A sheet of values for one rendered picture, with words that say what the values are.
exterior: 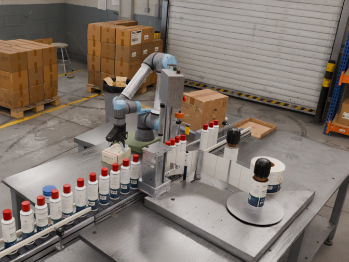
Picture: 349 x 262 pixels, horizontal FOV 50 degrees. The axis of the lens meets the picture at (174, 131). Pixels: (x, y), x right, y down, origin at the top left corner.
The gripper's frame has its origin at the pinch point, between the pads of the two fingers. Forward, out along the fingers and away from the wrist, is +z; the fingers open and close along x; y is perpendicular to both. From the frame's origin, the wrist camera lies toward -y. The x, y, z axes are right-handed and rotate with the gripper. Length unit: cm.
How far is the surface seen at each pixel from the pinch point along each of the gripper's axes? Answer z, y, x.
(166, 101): -44, 0, -35
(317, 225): 64, 105, -127
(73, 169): 5.9, -26.6, 12.9
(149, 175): -11, -30, -45
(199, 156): -15, 1, -59
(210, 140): -8, 44, -48
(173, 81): -56, 2, -37
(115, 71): 36, 302, 233
